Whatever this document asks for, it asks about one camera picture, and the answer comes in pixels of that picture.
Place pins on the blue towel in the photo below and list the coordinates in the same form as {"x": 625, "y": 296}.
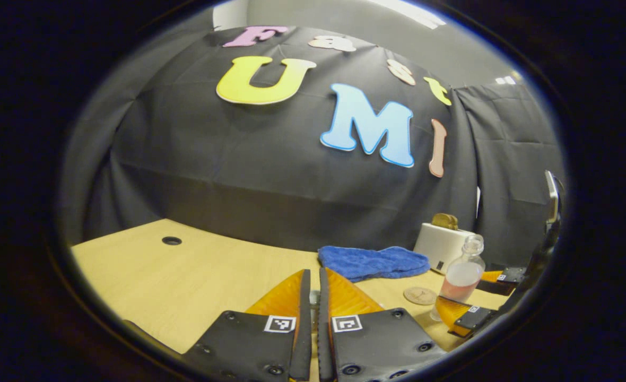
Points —
{"x": 371, "y": 262}

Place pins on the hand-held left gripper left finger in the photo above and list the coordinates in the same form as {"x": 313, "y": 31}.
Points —
{"x": 305, "y": 318}

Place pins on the round wooden coaster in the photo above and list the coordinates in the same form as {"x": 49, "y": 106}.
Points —
{"x": 420, "y": 296}

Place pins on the white toaster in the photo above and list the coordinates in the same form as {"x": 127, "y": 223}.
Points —
{"x": 443, "y": 246}

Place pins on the ceiling light panel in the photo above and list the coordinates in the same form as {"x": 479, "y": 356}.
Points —
{"x": 414, "y": 13}

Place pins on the toasted bread slice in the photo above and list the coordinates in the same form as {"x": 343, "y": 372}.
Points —
{"x": 444, "y": 221}

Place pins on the clear plastic water bottle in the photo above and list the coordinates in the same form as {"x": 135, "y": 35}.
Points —
{"x": 461, "y": 278}

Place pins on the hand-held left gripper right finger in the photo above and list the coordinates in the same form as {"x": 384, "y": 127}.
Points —
{"x": 323, "y": 329}

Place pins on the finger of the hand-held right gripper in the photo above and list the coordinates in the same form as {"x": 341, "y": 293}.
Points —
{"x": 506, "y": 284}
{"x": 475, "y": 318}

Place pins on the black backdrop cloth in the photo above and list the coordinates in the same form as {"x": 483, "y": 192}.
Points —
{"x": 238, "y": 170}

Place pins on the small ceiling light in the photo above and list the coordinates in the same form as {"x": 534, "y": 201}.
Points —
{"x": 505, "y": 80}

